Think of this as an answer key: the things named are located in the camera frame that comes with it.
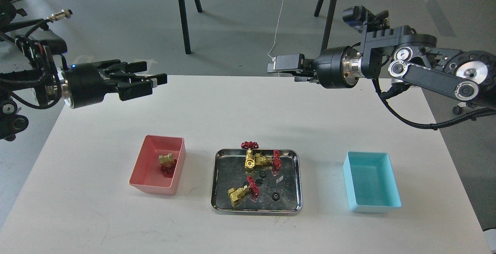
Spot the brass valve red handle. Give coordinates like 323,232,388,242
241,141,259,170
159,153,177,178
255,150,282,170
228,176,259,207

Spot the black office chair base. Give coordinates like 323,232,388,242
0,0,54,34

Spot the white cable on floor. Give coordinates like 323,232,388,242
267,0,289,59

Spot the brass valve upright red handle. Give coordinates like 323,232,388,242
241,141,259,170

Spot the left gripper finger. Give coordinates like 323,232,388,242
117,73,168,101
99,59,147,77

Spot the black tripod legs right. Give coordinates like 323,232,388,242
313,0,337,52

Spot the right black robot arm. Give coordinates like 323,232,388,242
267,6,495,130

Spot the brass valve front red handle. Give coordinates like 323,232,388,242
228,176,259,207

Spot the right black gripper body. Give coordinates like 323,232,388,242
303,46,365,89

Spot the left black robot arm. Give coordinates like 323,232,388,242
1,9,168,141

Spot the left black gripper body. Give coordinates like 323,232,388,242
60,62,124,109

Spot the light blue plastic box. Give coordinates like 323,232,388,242
343,151,402,213

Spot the black gear front right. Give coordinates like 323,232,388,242
271,192,281,201

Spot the black gear middle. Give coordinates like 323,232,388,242
242,176,264,187

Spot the stainless steel tray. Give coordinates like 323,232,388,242
211,149,303,215

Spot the pink plastic box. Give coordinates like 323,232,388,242
129,135,186,195

